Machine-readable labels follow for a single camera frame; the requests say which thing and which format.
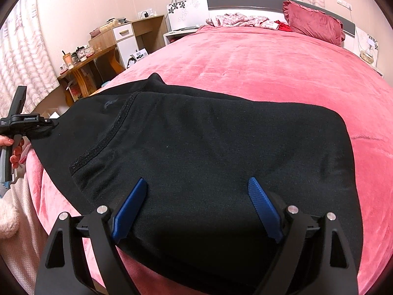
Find black pants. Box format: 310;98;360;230
29;74;362;294

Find person's left hand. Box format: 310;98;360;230
0;135;24;169

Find wooden desk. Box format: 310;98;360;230
58;15;168;106

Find drink cup with straw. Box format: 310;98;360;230
63;51;73;69

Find white drawer cabinet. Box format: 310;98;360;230
112;23;139;68

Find white cardboard appliance box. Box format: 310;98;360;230
126;49;148;69

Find pink velvet bed blanket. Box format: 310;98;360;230
25;24;393;295

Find white bedside cabinet floral decal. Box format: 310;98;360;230
167;0;209;31

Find far white bedside cabinet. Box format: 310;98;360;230
342;27;384;77

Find dark red ruffled pillow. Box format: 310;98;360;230
282;0;345;47

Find red garment on bed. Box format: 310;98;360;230
275;20;293;32

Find floral pink crumpled cloth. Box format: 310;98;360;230
206;13;280;30

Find grey bed headboard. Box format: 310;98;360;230
207;0;356;37

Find wall socket plate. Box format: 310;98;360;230
337;0;352;11

